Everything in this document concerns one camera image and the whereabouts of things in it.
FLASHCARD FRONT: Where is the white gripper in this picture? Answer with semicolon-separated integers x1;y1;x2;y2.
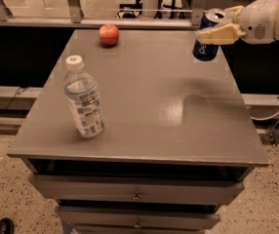
196;0;279;45

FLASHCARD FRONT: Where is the blue pepsi can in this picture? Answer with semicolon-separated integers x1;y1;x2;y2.
192;8;226;61

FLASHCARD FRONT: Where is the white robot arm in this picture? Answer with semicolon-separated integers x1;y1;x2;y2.
195;0;279;45

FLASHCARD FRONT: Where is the red apple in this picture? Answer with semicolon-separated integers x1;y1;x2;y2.
99;23;119;46

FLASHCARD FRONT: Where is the grey drawer cabinet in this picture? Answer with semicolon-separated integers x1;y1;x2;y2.
9;29;268;234

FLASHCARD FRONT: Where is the clear plastic water bottle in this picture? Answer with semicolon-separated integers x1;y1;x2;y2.
62;55;104;138

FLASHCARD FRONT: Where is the upper grey drawer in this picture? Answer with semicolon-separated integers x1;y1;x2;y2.
30;175;244;205

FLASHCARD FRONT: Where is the grey drawer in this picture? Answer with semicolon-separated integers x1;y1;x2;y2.
30;175;244;205
56;207;219;230

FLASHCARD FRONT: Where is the lower grey drawer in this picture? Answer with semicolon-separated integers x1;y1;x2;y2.
56;207;219;230

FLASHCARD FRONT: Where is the metal railing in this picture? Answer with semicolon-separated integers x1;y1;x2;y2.
0;0;205;30

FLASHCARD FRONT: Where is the black shoe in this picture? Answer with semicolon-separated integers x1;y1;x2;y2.
0;217;15;234

